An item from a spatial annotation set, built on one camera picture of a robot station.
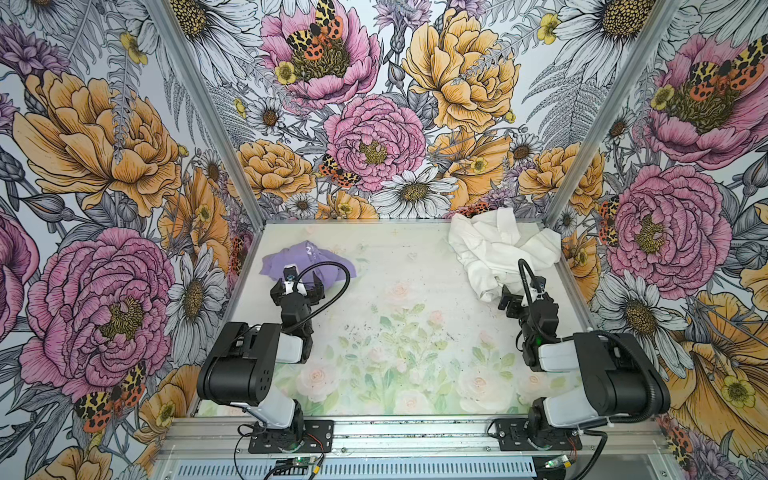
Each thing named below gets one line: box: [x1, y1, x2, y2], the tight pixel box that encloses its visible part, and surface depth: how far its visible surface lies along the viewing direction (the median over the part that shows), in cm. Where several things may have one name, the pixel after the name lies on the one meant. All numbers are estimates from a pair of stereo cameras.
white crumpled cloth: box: [448, 207, 562, 302], surface depth 113 cm
